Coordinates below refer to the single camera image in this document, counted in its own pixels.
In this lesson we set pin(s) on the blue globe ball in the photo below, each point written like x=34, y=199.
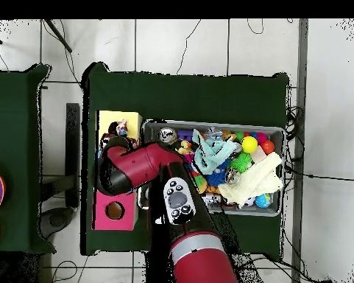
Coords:
x=263, y=200

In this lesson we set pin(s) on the silver drink can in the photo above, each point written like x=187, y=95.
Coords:
x=167, y=135
x=238, y=148

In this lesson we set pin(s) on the grey stand base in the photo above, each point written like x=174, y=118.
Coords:
x=57, y=219

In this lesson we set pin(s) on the dark green side-table cloth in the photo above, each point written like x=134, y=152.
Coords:
x=11, y=132

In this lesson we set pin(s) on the silver mesh bin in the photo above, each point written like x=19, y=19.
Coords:
x=275, y=206

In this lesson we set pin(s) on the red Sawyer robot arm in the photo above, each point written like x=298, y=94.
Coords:
x=141, y=165

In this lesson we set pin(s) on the yellow plush duck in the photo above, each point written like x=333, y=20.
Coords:
x=185, y=146

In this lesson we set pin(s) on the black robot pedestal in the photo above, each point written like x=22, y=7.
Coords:
x=160, y=266

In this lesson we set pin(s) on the mint knitted cloth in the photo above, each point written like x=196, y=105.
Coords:
x=209, y=156

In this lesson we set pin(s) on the yellow ball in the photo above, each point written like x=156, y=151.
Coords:
x=249, y=144

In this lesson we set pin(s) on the wooden three-hole box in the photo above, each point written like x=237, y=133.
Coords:
x=132, y=118

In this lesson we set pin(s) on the long black rod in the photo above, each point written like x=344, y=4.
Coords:
x=59, y=36

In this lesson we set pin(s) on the large colourful patterned cloth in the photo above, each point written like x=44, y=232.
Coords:
x=122, y=128

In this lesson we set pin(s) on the cream knitted cloth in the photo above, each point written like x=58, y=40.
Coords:
x=253, y=179

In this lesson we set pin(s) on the dark green table cloth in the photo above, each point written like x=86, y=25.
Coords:
x=194, y=97

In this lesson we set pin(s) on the black panel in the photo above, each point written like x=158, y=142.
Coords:
x=72, y=132

